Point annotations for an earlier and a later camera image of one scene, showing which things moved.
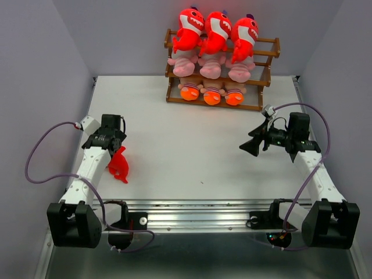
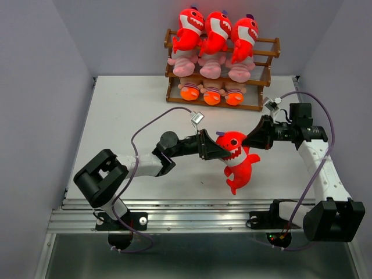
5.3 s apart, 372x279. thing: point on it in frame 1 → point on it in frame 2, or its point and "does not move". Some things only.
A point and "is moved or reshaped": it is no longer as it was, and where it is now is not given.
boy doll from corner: (233, 93) does not move
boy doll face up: (212, 89) does not move
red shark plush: (118, 166) is moved or reshaped
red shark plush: (191, 23) does not move
